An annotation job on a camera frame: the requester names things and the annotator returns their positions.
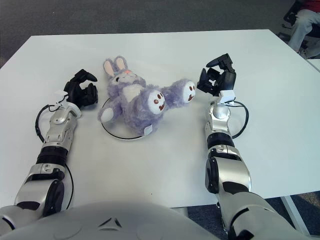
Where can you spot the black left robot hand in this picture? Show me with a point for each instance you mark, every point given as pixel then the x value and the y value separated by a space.
pixel 75 92

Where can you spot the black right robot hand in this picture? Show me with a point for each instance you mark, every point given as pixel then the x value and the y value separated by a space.
pixel 226 80

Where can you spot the white table leg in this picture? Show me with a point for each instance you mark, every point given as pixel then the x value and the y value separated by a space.
pixel 292 212

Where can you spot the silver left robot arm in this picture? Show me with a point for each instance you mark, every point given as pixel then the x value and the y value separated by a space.
pixel 57 132

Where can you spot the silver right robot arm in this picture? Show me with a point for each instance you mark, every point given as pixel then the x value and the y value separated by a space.
pixel 230 172

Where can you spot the grey robot torso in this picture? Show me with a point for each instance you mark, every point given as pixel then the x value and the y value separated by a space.
pixel 112 222

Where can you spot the white plate with black rim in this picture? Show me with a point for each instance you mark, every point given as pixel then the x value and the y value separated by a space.
pixel 117 133

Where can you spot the purple plush bunny doll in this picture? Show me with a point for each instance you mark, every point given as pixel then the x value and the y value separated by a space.
pixel 140 105

